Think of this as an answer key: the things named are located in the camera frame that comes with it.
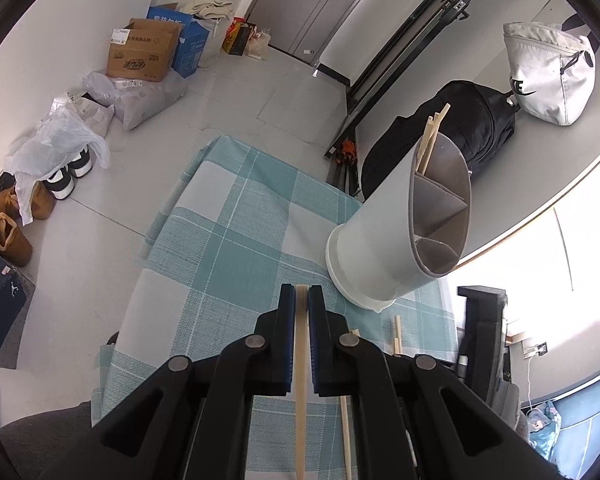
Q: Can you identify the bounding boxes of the yellow black bag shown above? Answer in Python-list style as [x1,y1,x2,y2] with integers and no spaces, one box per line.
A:
[222,22,255,57]

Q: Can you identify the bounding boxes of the person's grey trousers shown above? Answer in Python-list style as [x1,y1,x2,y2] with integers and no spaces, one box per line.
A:
[0,402,93,461]

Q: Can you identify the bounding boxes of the dark blue shoe box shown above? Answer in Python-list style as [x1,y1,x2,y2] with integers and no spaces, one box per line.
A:
[0,245,35,371]

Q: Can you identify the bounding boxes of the black foam stand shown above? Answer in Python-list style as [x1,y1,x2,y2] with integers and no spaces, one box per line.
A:
[457,285,508,406]

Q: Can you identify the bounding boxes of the blue patterned bag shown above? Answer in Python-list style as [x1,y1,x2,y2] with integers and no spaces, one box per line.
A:
[525,400,563,461]

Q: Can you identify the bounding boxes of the pale wooden chopstick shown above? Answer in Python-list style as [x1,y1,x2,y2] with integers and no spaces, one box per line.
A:
[419,111,443,171]
[339,328,361,480]
[293,284,308,480]
[420,103,452,176]
[417,115,434,173]

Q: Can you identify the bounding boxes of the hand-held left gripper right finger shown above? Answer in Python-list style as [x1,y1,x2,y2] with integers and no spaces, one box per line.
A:
[307,285,571,480]

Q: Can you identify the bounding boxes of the black door frame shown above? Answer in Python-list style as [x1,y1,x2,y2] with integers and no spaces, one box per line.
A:
[325,0,516,161]

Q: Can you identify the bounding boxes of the white plastic bag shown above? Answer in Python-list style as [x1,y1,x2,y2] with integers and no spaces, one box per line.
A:
[4,105,112,226]

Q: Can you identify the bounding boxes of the white grey utensil holder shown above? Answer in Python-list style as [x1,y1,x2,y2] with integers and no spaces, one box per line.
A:
[326,132,473,311]

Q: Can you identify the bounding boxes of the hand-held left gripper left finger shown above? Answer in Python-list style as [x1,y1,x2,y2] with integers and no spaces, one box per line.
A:
[40,284,297,480]

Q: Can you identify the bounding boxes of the beige folded cloth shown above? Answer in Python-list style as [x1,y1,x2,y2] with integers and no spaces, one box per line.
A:
[180,0,235,20]

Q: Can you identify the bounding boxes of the white sack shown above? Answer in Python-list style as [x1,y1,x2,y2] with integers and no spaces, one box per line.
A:
[197,15,231,68]

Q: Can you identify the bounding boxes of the orange black tool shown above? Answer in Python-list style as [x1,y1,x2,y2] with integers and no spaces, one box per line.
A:
[325,135,363,196]

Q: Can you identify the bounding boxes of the black backpack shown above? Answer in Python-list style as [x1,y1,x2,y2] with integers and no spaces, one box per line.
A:
[361,80,518,201]

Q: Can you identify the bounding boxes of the brown cardboard box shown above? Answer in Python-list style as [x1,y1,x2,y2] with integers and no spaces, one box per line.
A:
[106,18,183,83]

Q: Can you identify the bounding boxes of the black white sneaker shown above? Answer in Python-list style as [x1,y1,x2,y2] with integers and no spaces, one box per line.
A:
[70,147,93,178]
[45,165,76,200]

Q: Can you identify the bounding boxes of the grey parcel bag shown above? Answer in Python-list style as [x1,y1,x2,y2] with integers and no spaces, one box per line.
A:
[82,71,188,130]

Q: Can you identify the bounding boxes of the beige paper bag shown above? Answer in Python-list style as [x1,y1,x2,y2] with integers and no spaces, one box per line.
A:
[244,22,272,61]

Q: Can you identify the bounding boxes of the grey door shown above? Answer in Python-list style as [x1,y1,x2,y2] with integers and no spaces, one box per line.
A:
[245,0,396,58]

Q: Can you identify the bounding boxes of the blue cardboard box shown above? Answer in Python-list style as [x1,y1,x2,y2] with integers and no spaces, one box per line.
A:
[146,5,211,78]

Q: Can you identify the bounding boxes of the teal checked tablecloth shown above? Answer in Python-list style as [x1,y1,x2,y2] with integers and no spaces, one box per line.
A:
[92,135,458,480]

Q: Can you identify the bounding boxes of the white sling bag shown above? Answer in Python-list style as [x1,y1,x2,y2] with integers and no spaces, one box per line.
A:
[502,15,597,127]

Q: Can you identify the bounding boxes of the white parcel bag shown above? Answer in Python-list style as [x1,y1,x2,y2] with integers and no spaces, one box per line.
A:
[55,92,116,136]

